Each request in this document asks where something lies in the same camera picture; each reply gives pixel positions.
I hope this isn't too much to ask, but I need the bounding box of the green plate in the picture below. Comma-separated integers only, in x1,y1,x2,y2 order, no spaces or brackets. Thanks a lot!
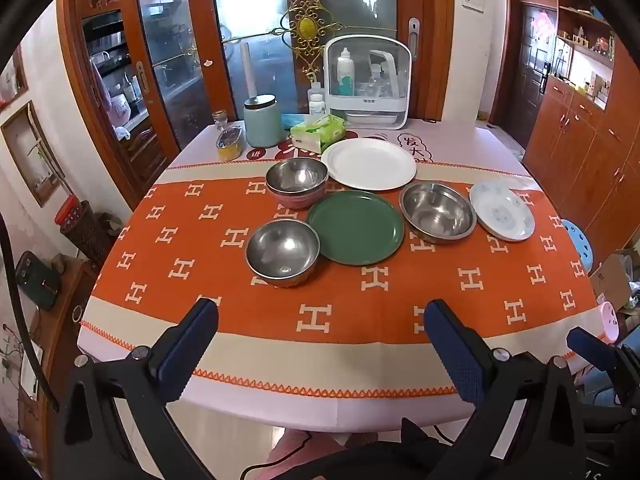
306,191,405,266

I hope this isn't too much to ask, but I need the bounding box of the green tissue pack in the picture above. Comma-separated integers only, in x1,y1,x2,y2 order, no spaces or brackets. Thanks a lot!
290,114,347,153

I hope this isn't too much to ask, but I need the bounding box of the red lidded container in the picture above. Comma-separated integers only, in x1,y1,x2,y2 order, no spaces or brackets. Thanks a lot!
55,200,83,226

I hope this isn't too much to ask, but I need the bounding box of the mint green canister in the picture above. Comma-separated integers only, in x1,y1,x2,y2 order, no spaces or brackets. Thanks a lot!
243,94,283,148

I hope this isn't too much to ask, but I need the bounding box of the dark wooden door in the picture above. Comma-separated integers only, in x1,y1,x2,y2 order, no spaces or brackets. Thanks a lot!
510,2,557,146

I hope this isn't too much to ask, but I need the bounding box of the cardboard box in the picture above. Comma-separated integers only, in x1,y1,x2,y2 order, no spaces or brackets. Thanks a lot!
590,252,633,311

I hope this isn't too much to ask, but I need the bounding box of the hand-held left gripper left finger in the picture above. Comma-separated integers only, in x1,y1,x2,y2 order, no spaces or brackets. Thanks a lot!
52,297,221,480

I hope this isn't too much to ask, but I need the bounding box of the wide steel bowl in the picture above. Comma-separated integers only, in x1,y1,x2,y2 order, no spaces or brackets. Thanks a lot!
398,181,477,245

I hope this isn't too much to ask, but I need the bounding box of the white countertop appliance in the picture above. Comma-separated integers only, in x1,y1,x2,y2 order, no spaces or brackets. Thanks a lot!
322,36,412,128

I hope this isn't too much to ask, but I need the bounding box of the dark green case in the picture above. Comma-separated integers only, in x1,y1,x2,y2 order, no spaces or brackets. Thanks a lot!
15,252,61,311

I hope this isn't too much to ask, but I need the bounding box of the blue plastic stool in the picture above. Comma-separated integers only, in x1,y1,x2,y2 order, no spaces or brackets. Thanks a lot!
561,219,593,273

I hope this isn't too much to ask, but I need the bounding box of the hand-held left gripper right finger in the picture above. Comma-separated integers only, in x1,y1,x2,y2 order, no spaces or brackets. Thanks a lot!
424,299,588,480

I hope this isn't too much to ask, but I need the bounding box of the dark wicker basket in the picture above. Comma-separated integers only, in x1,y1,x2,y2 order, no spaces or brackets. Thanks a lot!
60,200,118,266

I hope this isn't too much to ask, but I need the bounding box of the plain steel bowl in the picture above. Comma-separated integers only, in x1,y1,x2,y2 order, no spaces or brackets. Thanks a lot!
244,219,321,288

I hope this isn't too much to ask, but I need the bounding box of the orange patterned tablecloth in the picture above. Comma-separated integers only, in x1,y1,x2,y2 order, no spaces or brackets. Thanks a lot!
77,122,608,433

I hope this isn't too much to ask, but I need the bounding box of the pink plastic object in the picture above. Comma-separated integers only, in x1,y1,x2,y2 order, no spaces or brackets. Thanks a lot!
600,301,621,343

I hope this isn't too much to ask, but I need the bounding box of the wooden wall cabinet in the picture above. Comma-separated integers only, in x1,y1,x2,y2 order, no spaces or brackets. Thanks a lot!
522,0,640,261

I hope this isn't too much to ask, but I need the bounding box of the floral white plate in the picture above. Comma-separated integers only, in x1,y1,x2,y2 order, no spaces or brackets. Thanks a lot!
468,180,536,242

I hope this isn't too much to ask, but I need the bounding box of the wooden picture frame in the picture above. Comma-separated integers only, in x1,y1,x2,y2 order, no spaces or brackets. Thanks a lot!
0,47,28,106
0,101,66,207

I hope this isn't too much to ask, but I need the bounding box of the pink steel bowl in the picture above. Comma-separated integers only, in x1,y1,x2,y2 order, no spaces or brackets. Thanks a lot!
265,157,329,210

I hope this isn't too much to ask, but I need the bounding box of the white bottle green label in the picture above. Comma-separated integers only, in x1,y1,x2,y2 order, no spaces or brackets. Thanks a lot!
336,47,356,97

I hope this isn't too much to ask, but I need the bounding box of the white paper roll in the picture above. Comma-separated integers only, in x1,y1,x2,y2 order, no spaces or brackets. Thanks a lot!
241,42,258,101

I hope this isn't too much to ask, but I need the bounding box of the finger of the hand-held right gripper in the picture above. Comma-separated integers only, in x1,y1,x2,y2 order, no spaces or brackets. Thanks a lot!
567,327,621,374

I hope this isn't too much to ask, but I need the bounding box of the wooden glass-door cabinet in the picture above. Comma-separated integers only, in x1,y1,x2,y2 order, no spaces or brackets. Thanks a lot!
57,0,236,201

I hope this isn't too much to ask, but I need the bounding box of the pink kitchen appliance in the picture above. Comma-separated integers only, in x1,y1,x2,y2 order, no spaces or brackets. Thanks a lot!
107,92,133,126

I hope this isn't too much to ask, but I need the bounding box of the gold wall ornament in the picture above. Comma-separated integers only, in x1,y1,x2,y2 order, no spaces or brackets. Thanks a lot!
272,0,346,81

